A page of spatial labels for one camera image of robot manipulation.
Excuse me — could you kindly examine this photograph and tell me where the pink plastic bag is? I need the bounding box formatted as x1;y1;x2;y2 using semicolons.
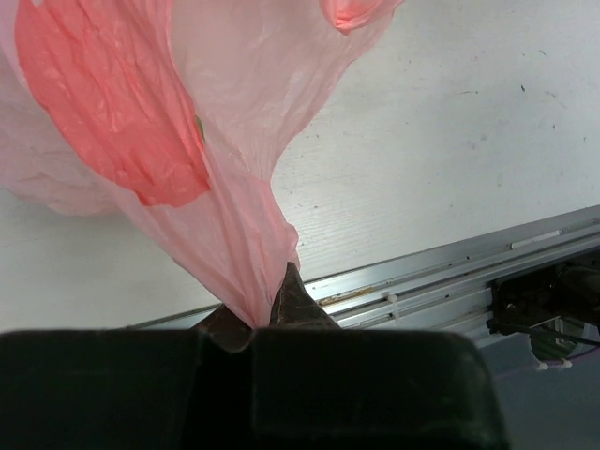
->
1;1;397;327

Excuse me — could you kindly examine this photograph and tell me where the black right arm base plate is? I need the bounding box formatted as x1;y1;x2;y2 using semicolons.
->
487;262;599;347

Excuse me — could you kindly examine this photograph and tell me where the aluminium table edge rail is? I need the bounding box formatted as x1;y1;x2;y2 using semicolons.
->
140;203;600;348

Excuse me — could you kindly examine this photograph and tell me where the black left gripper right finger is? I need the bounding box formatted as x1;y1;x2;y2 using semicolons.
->
250;264;509;449

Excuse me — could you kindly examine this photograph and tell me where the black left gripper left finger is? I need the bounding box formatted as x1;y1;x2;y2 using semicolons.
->
1;307;251;449

